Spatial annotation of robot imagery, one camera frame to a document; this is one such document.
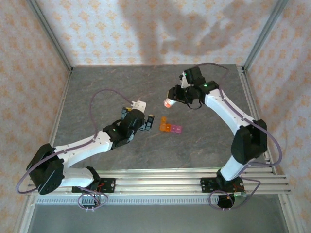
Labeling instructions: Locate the orange and pink pill organizer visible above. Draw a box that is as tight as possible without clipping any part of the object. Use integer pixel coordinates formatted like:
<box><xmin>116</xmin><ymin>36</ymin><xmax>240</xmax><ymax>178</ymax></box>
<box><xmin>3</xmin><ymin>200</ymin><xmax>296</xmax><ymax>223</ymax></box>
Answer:
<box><xmin>159</xmin><ymin>116</ymin><xmax>183</xmax><ymax>134</ymax></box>

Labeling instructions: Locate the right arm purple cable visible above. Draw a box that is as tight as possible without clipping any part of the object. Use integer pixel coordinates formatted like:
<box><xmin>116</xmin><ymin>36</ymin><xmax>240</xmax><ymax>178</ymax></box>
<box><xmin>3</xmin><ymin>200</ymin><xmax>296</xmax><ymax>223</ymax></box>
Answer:
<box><xmin>191</xmin><ymin>62</ymin><xmax>283</xmax><ymax>177</ymax></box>

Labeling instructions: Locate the aluminium side rail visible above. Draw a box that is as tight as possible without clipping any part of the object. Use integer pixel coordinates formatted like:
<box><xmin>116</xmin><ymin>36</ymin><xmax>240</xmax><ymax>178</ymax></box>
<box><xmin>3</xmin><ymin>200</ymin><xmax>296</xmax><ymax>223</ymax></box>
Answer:
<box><xmin>237</xmin><ymin>65</ymin><xmax>277</xmax><ymax>175</ymax></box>
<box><xmin>40</xmin><ymin>70</ymin><xmax>72</xmax><ymax>174</ymax></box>

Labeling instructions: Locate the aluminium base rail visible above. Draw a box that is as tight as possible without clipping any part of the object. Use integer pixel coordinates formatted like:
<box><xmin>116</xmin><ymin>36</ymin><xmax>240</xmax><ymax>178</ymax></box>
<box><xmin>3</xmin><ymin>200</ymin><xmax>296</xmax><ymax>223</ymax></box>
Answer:
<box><xmin>27</xmin><ymin>168</ymin><xmax>292</xmax><ymax>196</ymax></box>

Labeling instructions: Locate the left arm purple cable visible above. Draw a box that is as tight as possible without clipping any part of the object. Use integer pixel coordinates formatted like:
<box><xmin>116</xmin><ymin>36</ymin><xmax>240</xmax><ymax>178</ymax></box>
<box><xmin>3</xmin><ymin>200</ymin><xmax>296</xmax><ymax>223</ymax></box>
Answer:
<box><xmin>16</xmin><ymin>89</ymin><xmax>134</xmax><ymax>195</ymax></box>

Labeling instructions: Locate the purple cable loop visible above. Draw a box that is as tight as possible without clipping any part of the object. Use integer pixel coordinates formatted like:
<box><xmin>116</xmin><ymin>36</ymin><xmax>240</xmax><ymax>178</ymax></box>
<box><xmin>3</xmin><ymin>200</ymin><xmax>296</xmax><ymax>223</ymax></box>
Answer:
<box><xmin>77</xmin><ymin>188</ymin><xmax>109</xmax><ymax>212</ymax></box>
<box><xmin>209</xmin><ymin>178</ymin><xmax>260</xmax><ymax>211</ymax></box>

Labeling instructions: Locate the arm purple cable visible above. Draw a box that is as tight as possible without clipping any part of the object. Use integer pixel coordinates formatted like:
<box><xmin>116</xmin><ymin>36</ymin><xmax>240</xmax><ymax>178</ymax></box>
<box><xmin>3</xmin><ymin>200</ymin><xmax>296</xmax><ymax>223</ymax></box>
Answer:
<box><xmin>191</xmin><ymin>62</ymin><xmax>283</xmax><ymax>177</ymax></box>
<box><xmin>16</xmin><ymin>89</ymin><xmax>134</xmax><ymax>195</ymax></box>

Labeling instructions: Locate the white vitamin C bottle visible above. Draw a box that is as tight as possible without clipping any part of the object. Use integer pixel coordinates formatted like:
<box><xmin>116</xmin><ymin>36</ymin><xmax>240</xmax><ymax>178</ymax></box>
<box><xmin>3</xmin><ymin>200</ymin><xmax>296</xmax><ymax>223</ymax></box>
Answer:
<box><xmin>163</xmin><ymin>97</ymin><xmax>176</xmax><ymax>109</ymax></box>

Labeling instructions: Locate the grey metal shelf panel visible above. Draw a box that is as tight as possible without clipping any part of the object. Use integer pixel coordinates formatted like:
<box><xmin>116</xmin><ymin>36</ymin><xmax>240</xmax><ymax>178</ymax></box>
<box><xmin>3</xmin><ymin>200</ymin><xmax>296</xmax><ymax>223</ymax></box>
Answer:
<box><xmin>26</xmin><ymin>203</ymin><xmax>290</xmax><ymax>233</ymax></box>

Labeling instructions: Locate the aluminium frame post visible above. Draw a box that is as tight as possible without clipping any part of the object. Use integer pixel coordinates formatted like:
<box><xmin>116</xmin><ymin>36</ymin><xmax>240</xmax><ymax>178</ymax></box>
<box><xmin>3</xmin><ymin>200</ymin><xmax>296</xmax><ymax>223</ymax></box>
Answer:
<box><xmin>26</xmin><ymin>0</ymin><xmax>73</xmax><ymax>73</ymax></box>
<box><xmin>242</xmin><ymin>0</ymin><xmax>290</xmax><ymax>72</ymax></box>

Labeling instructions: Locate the grey slotted cable duct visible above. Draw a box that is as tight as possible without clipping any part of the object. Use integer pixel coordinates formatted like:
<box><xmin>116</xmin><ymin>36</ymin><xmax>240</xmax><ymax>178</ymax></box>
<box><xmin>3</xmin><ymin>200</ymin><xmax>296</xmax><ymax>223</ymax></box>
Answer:
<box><xmin>36</xmin><ymin>196</ymin><xmax>219</xmax><ymax>206</ymax></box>

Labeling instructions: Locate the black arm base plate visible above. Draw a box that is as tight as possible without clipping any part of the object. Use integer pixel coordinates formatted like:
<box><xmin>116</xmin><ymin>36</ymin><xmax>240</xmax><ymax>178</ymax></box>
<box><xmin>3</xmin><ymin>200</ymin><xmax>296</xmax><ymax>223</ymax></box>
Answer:
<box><xmin>200</xmin><ymin>177</ymin><xmax>244</xmax><ymax>194</ymax></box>
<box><xmin>72</xmin><ymin>178</ymin><xmax>116</xmax><ymax>194</ymax></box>

